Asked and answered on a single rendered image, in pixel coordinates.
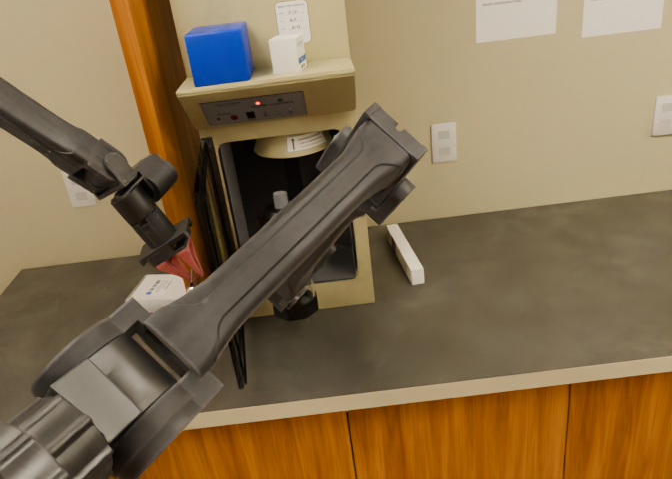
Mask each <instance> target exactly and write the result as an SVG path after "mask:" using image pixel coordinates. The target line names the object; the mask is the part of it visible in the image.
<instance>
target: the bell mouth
mask: <svg viewBox="0 0 672 479"><path fill-rule="evenodd" d="M332 139H333V138H332V136H331V134H330V133H329V131H328V130H323V131H315V132H306V133H298V134H290V135H282V136H274V137H266V138H258V139H256V143H255V147H254V152H255V153H256V154H258V155H259V156H262V157H266V158H276V159H282V158H294V157H300V156H305V155H309V154H313V153H316V152H318V151H321V150H323V149H325V148H327V146H328V145H329V143H330V142H331V141H332Z"/></svg>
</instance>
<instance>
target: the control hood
mask: <svg viewBox="0 0 672 479"><path fill-rule="evenodd" d="M306 63H307V66H306V67H305V68H304V69H303V70H302V71H301V72H297V73H283V74H274V73H273V67H265V68H257V69H254V70H253V73H252V75H251V78H250V80H249V81H242V82H234V83H226V84H218V85H210V86H202V87H195V85H194V81H193V77H187V78H186V80H185V81H184V82H183V83H182V85H181V86H180V87H179V88H178V90H177V91H176V92H175V93H176V96H177V98H178V100H179V102H180V103H181V105H182V107H183V109H184V110H185V112H186V114H187V116H188V117H189V119H190V121H191V123H192V124H193V126H194V128H195V129H196V130H200V129H208V128H216V127H224V126H232V125H240V124H249V123H257V122H265V121H273V120H281V119H289V118H297V117H305V116H313V115H321V114H329V113H337V112H345V111H353V110H355V109H356V87H355V69H354V67H353V64H352V61H351V58H350V59H349V57H346V58H338V59H330V60H322V61H314V62H306ZM297 91H303V93H304V99H305V104H306V109H307V114H306V115H298V116H290V117H282V118H274V119H266V120H258V121H250V122H242V123H234V124H226V125H218V126H210V125H209V123H208V121H207V119H206V117H205V115H204V113H203V111H202V109H201V107H200V105H199V104H200V103H208V102H216V101H224V100H232V99H240V98H248V97H257V96H265V95H273V94H281V93H289V92H297Z"/></svg>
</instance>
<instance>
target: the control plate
mask: <svg viewBox="0 0 672 479"><path fill-rule="evenodd" d="M278 99H283V101H282V102H278V101H277V100H278ZM257 101H259V102H260V104H259V105H256V104H255V102H257ZM199 105H200V107H201V109H202V111H203V113H204V115H205V117H206V119H207V121H208V123H209V125H210V126H218V125H226V124H234V123H242V122H250V121H258V120H266V119H274V118H282V117H290V116H298V115H306V114H307V109H306V104H305V99H304V93H303V91H297V92H289V93H281V94H273V95H265V96H257V97H248V98H240V99H232V100H224V101H216V102H208V103H200V104H199ZM289 108H292V111H291V112H289V111H288V109H289ZM276 110H280V112H279V114H277V112H276ZM252 111H254V113H255V116H256V118H250V119H248V118H247V115H246V112H252ZM264 111H266V112H267V115H264V114H263V112H264ZM232 115H237V116H238V119H237V120H232V119H231V116H232ZM216 118H221V120H219V121H218V120H216Z"/></svg>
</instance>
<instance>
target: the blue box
mask: <svg viewBox="0 0 672 479"><path fill-rule="evenodd" d="M184 40H185V44H186V49H187V53H188V58H189V63H190V67H191V72H192V76H193V81H194V85H195V87H202V86H210V85H218V84H226V83H234V82H242V81H249V80H250V78H251V75H252V73H253V70H254V65H253V59H252V53H251V47H250V42H249V36H248V30H247V24H246V22H245V21H241V22H233V23H225V24H217V25H209V26H201V27H194V28H193V29H192V30H190V31H189V32H188V33H187V34H186V35H185V36H184Z"/></svg>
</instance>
